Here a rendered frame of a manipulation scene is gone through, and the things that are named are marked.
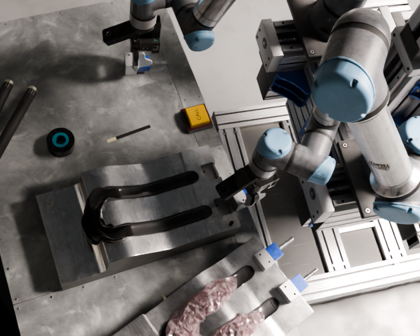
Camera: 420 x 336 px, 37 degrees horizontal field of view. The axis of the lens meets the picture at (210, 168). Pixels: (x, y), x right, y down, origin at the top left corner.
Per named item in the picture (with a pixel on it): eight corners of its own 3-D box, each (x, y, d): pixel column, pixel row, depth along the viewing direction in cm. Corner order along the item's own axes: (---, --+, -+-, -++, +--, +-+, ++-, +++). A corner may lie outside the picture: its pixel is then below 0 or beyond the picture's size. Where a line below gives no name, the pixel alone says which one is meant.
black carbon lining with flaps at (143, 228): (195, 171, 177) (199, 157, 168) (214, 221, 172) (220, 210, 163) (75, 205, 168) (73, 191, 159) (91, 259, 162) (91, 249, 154)
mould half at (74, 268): (203, 157, 187) (211, 137, 175) (235, 235, 178) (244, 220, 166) (37, 203, 173) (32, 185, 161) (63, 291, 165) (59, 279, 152)
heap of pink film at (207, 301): (229, 269, 168) (235, 261, 161) (271, 323, 164) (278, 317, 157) (151, 327, 159) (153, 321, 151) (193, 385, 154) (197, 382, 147)
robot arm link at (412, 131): (431, 146, 160) (457, 121, 148) (419, 190, 155) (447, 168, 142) (387, 128, 161) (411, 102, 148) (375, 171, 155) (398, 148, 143)
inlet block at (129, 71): (165, 61, 199) (166, 51, 194) (166, 74, 197) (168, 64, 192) (123, 62, 196) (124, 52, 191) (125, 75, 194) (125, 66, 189)
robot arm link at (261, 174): (261, 177, 155) (245, 150, 157) (257, 183, 159) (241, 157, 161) (286, 165, 157) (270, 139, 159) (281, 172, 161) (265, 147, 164)
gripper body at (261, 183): (275, 187, 172) (286, 170, 161) (248, 199, 170) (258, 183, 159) (261, 165, 175) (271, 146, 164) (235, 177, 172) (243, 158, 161)
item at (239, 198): (263, 181, 187) (268, 173, 182) (272, 194, 185) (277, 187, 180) (227, 198, 183) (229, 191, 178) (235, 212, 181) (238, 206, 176)
